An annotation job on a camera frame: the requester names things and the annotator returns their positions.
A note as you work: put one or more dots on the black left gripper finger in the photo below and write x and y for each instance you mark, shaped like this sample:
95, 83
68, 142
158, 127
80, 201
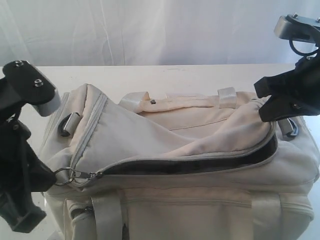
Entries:
20, 212

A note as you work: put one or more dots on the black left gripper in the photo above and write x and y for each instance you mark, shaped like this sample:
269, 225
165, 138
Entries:
21, 171

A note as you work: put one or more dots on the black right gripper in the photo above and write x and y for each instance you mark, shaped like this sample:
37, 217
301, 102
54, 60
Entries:
303, 85

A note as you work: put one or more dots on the cream duffel bag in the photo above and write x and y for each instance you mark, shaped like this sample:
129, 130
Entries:
186, 167

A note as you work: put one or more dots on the white backdrop curtain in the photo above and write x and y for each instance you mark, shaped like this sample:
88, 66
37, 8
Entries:
146, 32

